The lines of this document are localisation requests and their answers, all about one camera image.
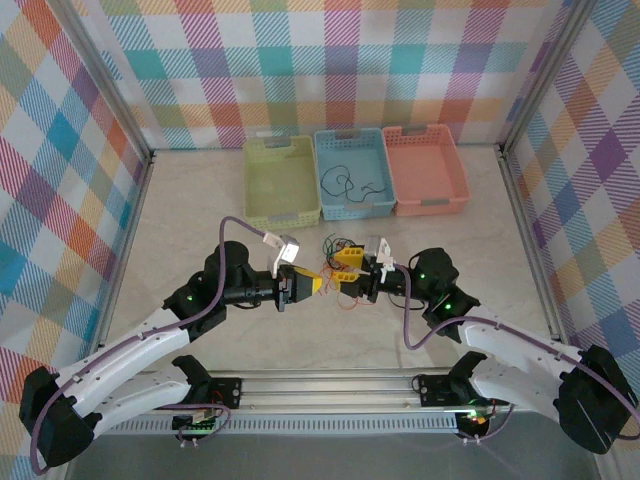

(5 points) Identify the slotted grey cable duct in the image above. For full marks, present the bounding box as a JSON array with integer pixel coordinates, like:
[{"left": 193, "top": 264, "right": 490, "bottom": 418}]
[{"left": 99, "top": 417, "right": 460, "bottom": 437}]

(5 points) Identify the bundle of thin cables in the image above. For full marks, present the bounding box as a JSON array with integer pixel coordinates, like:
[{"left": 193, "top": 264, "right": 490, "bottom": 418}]
[{"left": 319, "top": 231, "right": 369, "bottom": 312}]

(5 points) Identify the aluminium side floor rail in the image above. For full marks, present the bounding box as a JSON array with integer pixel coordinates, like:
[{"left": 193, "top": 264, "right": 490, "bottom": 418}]
[
  {"left": 92, "top": 152, "right": 157, "bottom": 351},
  {"left": 498, "top": 147, "right": 571, "bottom": 351}
]

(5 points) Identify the circuit board with orange part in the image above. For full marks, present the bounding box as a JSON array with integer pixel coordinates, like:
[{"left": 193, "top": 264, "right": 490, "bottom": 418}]
[{"left": 457, "top": 407, "right": 496, "bottom": 432}]

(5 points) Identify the green plastic basket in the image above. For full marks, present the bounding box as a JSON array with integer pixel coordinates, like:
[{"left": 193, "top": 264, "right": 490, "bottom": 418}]
[{"left": 242, "top": 135, "right": 322, "bottom": 232}]

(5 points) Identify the thin red-orange cable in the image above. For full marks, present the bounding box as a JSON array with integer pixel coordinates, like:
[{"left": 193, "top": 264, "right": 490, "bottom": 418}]
[{"left": 319, "top": 267, "right": 367, "bottom": 311}]

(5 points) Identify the aluminium frame post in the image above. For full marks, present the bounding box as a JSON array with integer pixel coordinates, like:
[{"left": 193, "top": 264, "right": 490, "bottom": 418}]
[
  {"left": 52, "top": 0, "right": 156, "bottom": 166},
  {"left": 498, "top": 0, "right": 601, "bottom": 157}
]

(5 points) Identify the blue plastic basket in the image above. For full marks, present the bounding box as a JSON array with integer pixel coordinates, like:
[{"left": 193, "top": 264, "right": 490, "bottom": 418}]
[{"left": 313, "top": 127, "right": 399, "bottom": 222}]

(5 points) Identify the circuit board with green lights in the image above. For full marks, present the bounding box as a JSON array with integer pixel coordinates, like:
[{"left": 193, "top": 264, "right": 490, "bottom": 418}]
[{"left": 172, "top": 409, "right": 221, "bottom": 435}]

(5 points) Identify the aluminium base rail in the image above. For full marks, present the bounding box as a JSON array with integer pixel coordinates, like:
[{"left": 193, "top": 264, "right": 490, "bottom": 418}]
[{"left": 94, "top": 369, "right": 566, "bottom": 416}]

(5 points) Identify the pink plastic basket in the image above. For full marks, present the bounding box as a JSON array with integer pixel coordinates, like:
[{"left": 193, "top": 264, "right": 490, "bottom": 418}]
[{"left": 381, "top": 123, "right": 472, "bottom": 219}]

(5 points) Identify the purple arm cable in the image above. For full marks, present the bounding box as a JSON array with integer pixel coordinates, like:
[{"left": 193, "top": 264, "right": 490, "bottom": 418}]
[
  {"left": 29, "top": 216, "right": 269, "bottom": 475},
  {"left": 387, "top": 262, "right": 640, "bottom": 446}
]

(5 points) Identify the thin black cable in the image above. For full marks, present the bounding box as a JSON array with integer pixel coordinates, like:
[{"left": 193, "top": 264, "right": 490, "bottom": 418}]
[{"left": 319, "top": 164, "right": 389, "bottom": 204}]

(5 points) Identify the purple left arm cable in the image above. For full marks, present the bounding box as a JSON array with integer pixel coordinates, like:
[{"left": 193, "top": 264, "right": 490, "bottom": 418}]
[{"left": 29, "top": 216, "right": 269, "bottom": 475}]

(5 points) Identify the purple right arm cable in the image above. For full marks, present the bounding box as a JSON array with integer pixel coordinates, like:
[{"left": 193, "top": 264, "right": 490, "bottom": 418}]
[{"left": 387, "top": 262, "right": 640, "bottom": 446}]

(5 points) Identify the thin green cable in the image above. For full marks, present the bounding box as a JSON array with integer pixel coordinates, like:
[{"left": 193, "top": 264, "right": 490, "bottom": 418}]
[{"left": 321, "top": 231, "right": 347, "bottom": 257}]

